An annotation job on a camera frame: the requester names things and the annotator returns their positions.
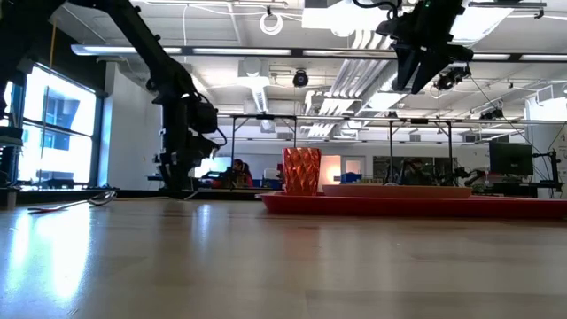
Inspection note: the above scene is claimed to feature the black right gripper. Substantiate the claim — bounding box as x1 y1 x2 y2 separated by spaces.
376 18 474 96

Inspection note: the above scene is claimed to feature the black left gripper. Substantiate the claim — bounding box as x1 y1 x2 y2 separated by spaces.
159 92 221 198

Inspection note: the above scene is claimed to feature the metal spoon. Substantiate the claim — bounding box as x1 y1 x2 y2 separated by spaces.
27 190 118 214

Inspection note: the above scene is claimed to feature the red faceted plastic cup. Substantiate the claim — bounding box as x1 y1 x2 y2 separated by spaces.
282 146 322 197

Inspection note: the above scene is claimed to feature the orange round plate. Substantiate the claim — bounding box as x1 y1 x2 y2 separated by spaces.
322 183 473 199

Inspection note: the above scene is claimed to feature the red plastic tray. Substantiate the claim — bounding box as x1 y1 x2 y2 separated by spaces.
256 191 567 221

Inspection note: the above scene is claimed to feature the black ceiling-mounted device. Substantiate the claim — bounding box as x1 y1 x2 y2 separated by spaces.
432 65 473 92
478 107 505 121

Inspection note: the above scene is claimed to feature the bright computer screen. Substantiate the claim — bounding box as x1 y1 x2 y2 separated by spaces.
194 156 232 179

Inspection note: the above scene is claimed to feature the person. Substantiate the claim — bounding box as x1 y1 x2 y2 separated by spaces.
400 158 433 186
232 158 254 190

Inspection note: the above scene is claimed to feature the white ceiling light panel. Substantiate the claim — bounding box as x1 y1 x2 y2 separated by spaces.
300 0 515 45

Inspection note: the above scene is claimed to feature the round black ceiling device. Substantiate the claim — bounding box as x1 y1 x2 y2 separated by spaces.
291 68 310 89

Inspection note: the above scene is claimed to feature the large window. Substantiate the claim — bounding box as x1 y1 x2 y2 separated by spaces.
0 61 105 190

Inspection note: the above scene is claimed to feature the black computer monitor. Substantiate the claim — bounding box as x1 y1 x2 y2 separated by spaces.
488 141 534 177

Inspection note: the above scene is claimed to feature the long ceiling light bar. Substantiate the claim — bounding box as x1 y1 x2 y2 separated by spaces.
70 43 567 62

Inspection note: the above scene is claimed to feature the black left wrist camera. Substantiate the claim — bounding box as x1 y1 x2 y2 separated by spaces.
190 132 222 161

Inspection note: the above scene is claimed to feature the black aluminium table frame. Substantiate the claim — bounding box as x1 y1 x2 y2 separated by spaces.
0 185 284 209

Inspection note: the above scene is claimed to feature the black background gantry frame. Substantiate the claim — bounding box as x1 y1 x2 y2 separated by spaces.
219 113 299 191
385 115 455 185

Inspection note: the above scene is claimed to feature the white ceiling duct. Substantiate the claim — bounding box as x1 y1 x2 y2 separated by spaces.
237 57 271 114

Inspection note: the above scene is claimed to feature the white coiled cable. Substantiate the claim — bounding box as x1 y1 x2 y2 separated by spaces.
259 11 284 36

